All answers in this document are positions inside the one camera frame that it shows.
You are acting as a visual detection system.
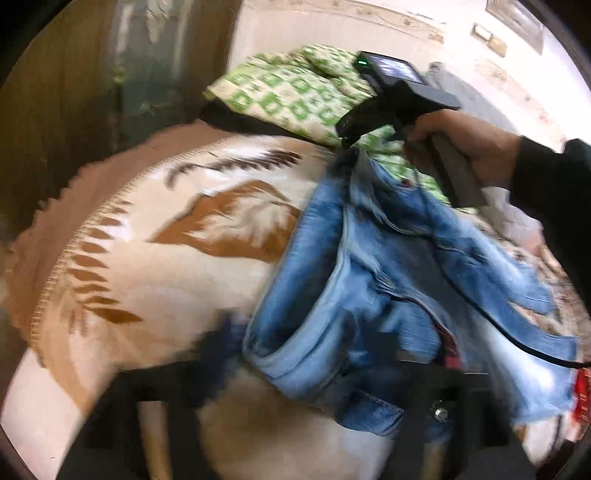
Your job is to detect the framed wall picture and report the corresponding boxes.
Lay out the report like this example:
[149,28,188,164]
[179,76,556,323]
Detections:
[485,0,546,54]

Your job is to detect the blue denim pants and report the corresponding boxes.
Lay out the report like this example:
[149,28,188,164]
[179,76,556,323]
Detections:
[242,148,580,437]

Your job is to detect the red object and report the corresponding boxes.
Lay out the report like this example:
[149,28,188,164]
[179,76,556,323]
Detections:
[571,368,591,428]

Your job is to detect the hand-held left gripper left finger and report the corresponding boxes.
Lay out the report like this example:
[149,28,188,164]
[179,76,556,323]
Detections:
[55,323,243,480]

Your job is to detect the person's right forearm black sleeve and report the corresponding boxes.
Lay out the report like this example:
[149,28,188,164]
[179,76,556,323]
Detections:
[508,137,591,305]

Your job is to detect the cream brown printed blanket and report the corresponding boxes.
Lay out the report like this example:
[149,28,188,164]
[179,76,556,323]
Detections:
[4,124,591,480]

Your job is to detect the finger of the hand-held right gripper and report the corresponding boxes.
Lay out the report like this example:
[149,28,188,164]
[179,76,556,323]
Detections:
[335,102,404,150]

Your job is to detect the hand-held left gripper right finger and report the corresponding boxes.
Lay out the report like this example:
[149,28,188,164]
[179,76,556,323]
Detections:
[365,330,525,480]

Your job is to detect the green white patterned quilt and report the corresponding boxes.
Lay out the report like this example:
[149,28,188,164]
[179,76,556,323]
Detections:
[203,44,481,213]

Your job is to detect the person's right hand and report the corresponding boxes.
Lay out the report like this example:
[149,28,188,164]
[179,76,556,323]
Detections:
[403,109,523,191]

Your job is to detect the wall switch plate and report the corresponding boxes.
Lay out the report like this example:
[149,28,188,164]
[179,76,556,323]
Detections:
[470,23,509,57]

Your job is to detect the wooden wardrobe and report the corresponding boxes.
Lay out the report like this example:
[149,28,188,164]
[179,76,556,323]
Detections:
[0,0,245,241]

